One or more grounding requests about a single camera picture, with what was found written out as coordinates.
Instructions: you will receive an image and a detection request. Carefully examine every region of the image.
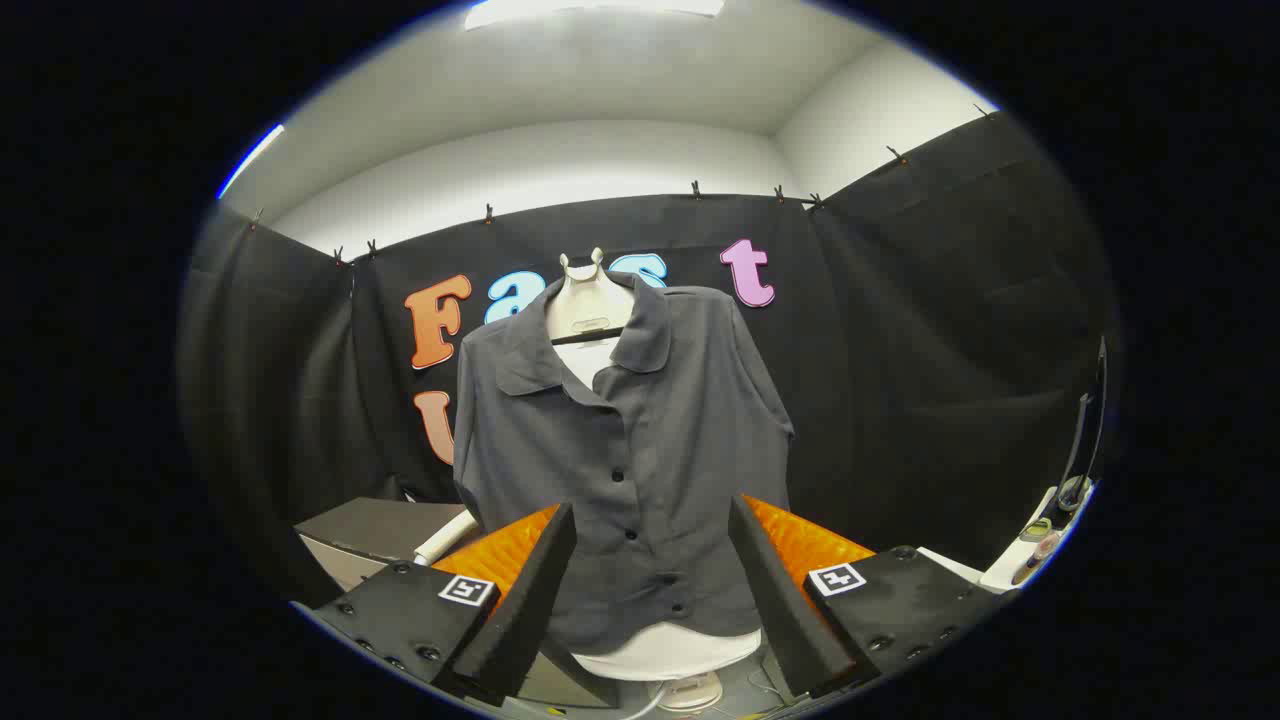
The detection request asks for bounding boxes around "grey cabinet with dark top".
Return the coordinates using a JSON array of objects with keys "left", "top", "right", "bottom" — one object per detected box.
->
[{"left": 295, "top": 497, "right": 621, "bottom": 711}]

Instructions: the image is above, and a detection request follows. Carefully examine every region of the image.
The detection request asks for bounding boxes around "grey button-up shirt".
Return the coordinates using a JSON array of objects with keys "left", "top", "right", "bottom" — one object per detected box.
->
[{"left": 452, "top": 272, "right": 796, "bottom": 656}]

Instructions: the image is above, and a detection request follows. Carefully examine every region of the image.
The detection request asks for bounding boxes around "black curved bar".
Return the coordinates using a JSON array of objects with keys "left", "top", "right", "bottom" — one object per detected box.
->
[{"left": 1058, "top": 335, "right": 1109, "bottom": 501}]

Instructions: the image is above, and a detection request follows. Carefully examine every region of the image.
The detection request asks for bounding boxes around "white garment steamer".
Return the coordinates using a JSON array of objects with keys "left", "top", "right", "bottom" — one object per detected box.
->
[{"left": 415, "top": 510, "right": 481, "bottom": 567}]

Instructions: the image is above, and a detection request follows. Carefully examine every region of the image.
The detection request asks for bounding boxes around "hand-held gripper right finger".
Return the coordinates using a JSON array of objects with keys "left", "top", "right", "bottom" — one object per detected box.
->
[{"left": 728, "top": 493, "right": 1014, "bottom": 701}]

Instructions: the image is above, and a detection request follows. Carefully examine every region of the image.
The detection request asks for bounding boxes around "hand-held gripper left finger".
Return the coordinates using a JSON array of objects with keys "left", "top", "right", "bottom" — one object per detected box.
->
[{"left": 305, "top": 500, "right": 581, "bottom": 709}]

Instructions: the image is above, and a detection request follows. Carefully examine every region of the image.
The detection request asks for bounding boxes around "white mannequin torso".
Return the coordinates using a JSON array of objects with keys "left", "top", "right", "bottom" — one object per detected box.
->
[{"left": 545, "top": 248, "right": 763, "bottom": 713}]

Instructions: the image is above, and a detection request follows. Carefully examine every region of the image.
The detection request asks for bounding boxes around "black clothes hanger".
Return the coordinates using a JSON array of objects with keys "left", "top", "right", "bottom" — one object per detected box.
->
[{"left": 550, "top": 322, "right": 629, "bottom": 347}]

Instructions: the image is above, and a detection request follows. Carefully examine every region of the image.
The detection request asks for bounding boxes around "row of black clips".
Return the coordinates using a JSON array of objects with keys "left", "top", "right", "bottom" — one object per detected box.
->
[{"left": 250, "top": 103, "right": 998, "bottom": 267}]

